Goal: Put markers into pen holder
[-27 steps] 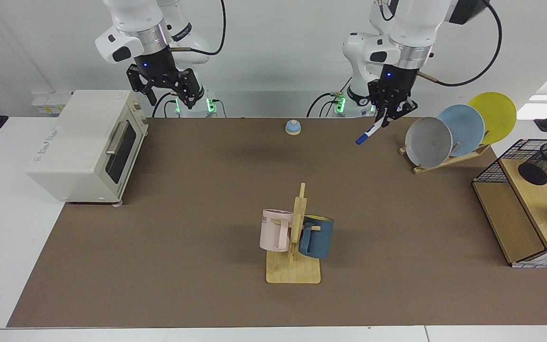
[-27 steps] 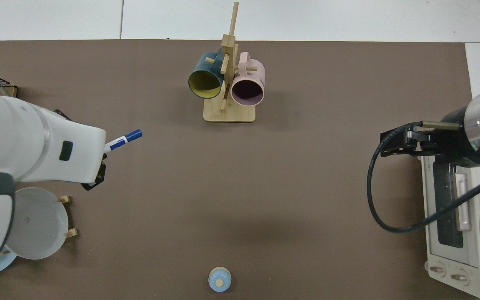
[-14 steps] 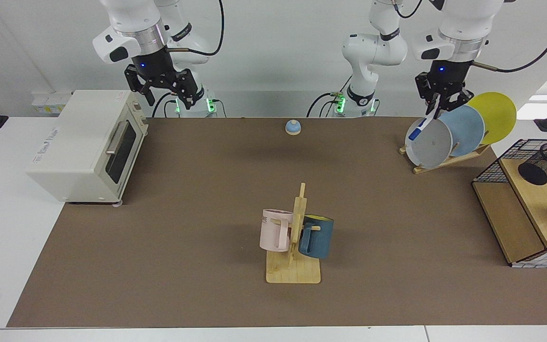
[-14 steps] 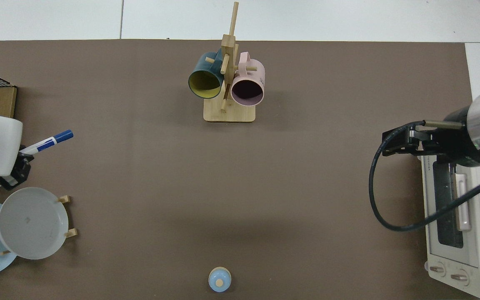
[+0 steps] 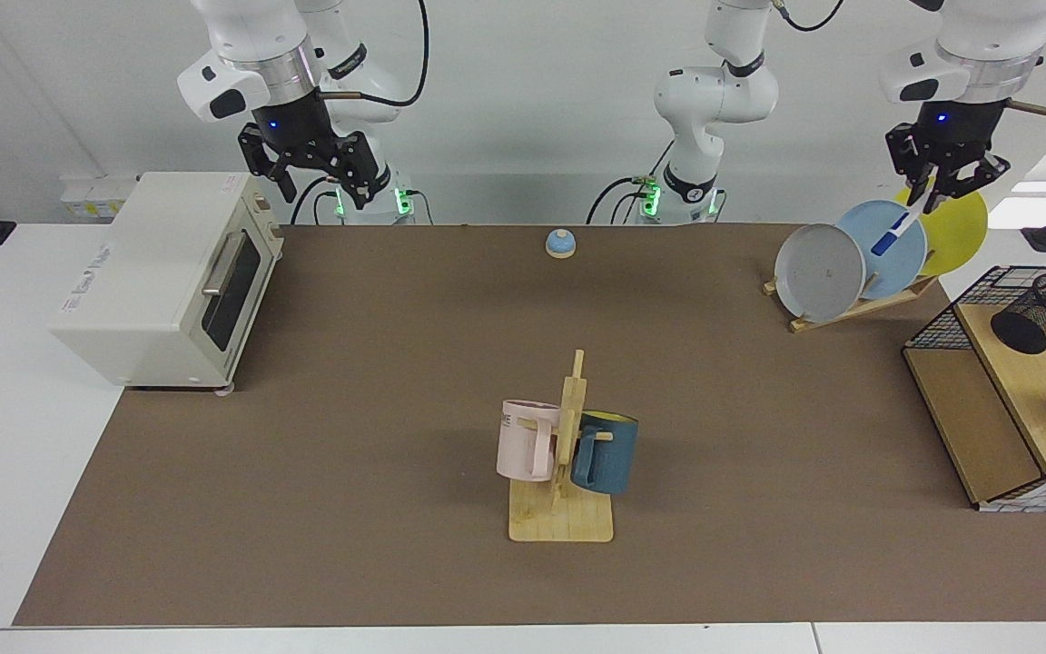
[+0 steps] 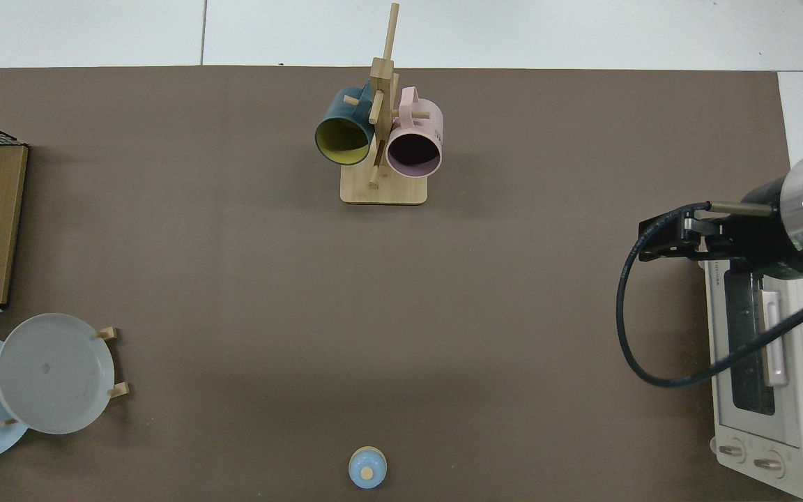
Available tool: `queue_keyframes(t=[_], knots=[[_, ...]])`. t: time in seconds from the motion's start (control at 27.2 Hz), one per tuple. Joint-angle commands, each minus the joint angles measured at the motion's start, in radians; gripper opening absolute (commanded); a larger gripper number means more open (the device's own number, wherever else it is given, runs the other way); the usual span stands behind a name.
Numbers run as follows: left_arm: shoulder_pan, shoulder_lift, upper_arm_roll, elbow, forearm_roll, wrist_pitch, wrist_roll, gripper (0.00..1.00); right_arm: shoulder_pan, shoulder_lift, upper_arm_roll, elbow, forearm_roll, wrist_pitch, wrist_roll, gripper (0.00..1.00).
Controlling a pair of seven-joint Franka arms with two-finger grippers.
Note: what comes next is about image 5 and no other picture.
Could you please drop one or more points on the blue and white marker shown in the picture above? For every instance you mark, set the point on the blue and white marker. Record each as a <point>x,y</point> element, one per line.
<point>886,241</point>

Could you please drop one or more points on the yellow plate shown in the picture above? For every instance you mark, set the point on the yellow plate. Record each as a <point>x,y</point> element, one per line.
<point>959,236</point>

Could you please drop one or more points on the light blue plate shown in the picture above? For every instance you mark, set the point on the light blue plate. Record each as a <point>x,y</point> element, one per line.
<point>904,268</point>

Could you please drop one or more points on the grey plate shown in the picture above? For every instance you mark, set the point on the grey plate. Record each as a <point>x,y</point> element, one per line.
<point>818,272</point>

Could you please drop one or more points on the wooden plate rack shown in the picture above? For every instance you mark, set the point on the wooden plate rack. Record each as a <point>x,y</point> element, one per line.
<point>850,311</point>

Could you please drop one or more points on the pale toaster oven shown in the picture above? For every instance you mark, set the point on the pale toaster oven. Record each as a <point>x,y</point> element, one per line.
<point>151,272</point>

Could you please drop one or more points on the small blue round bell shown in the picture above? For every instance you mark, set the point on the small blue round bell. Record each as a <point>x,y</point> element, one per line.
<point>560,243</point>

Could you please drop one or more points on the pink cup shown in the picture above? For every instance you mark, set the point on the pink cup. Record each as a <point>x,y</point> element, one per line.
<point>518,445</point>

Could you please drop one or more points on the brown table cloth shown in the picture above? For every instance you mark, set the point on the brown table cloth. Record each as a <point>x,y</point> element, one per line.
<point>396,545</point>

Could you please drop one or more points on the dark blue cup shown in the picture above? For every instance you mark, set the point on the dark blue cup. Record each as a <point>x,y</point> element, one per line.
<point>614,454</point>

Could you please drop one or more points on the wooden cup stand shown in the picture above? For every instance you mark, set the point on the wooden cup stand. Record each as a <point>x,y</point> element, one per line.
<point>564,522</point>

